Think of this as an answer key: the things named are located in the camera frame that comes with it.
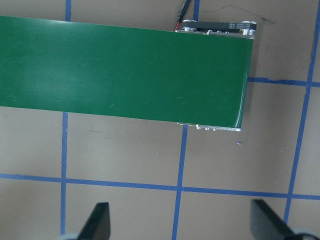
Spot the green conveyor belt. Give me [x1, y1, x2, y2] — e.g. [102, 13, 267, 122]
[0, 15, 258, 133]

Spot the red black conveyor wire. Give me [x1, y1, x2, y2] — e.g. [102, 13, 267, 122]
[174, 0, 193, 32]

